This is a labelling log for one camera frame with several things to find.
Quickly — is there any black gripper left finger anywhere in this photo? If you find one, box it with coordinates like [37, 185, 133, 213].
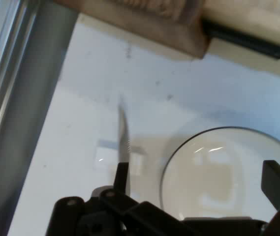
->
[45, 162, 194, 236]

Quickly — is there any serrated steel table knife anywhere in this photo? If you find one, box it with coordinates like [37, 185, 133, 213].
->
[116, 97, 132, 197]

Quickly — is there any black drawer handle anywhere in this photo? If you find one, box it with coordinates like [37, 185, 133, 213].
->
[201, 19, 280, 62]

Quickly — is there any wooden drawer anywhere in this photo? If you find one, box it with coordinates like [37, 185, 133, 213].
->
[53, 0, 212, 59]

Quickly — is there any aluminium wall rail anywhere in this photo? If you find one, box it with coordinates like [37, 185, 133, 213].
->
[0, 0, 41, 160]

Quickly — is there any white plate with dark rim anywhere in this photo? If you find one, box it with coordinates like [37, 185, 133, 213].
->
[158, 126, 280, 220]

